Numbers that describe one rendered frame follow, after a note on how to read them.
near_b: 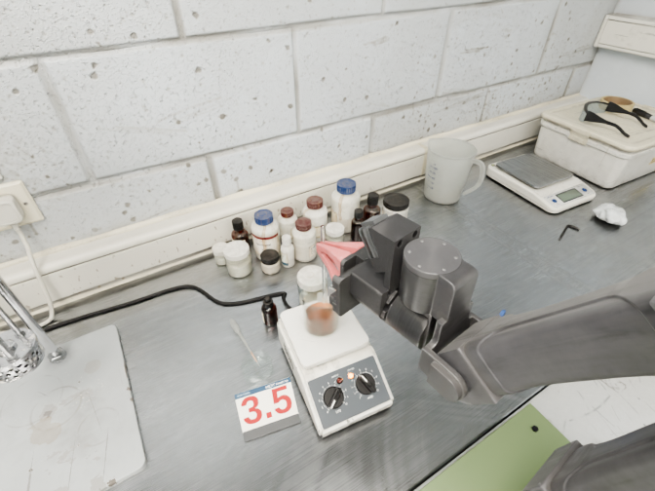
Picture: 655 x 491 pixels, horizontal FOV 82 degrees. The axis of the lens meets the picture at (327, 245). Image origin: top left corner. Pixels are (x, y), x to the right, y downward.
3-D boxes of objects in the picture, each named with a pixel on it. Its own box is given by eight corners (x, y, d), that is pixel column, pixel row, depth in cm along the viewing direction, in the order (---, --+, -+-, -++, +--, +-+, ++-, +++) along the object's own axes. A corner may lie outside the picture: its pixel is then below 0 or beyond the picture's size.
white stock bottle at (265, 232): (258, 244, 94) (252, 205, 86) (284, 245, 93) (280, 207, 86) (252, 260, 89) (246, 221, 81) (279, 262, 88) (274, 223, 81)
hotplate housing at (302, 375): (393, 408, 61) (400, 382, 56) (320, 442, 57) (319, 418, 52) (335, 312, 77) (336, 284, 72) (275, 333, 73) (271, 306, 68)
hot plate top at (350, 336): (371, 344, 62) (371, 341, 61) (303, 371, 58) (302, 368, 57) (339, 294, 70) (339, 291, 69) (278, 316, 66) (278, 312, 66)
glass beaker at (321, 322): (294, 323, 64) (291, 289, 59) (324, 305, 67) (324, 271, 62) (320, 351, 60) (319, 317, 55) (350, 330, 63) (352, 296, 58)
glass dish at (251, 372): (278, 360, 68) (277, 354, 67) (265, 388, 64) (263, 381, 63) (250, 353, 69) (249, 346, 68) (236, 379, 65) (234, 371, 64)
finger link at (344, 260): (303, 234, 51) (351, 268, 46) (341, 213, 55) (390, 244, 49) (306, 271, 55) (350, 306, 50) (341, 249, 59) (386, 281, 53)
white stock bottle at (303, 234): (294, 264, 88) (292, 230, 81) (291, 248, 92) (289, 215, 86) (318, 261, 89) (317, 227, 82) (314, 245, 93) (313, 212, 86)
